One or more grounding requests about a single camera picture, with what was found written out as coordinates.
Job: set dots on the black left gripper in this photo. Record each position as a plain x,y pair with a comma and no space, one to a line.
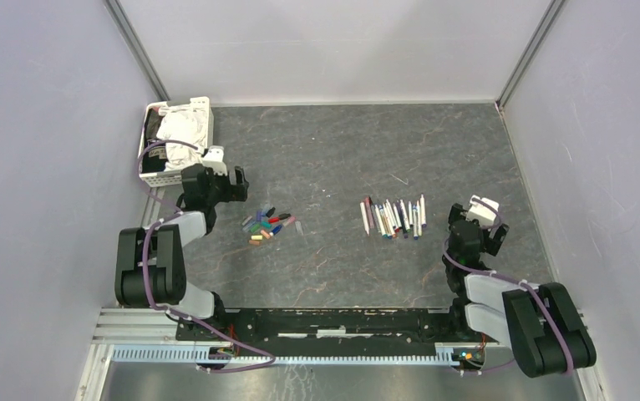
237,192

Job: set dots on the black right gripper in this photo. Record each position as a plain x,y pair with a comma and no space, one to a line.
494,243

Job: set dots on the clear pink pen cap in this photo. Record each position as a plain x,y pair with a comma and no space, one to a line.
289,221

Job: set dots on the white pen with blue ends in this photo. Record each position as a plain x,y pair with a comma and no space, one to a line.
417,205

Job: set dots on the white pen with brown cap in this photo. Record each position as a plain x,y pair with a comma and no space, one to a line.
364,216

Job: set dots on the red capped white pen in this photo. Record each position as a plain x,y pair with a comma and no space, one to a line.
405,213

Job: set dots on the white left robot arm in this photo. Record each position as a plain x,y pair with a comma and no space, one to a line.
150,265

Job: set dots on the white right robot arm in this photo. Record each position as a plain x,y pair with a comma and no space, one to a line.
539,323

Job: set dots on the white cloth in basket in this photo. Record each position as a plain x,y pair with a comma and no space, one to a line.
186,131

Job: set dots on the striped cloth in basket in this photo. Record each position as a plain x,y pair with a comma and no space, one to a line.
155,159

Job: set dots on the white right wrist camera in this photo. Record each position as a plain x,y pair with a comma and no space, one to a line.
483,210

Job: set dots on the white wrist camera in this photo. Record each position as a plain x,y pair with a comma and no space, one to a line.
214,159
483,210

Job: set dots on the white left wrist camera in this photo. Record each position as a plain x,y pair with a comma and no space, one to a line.
214,159

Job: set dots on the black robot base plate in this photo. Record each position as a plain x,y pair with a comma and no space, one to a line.
334,332

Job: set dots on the white slotted cable duct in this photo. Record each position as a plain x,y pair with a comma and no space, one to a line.
203,355

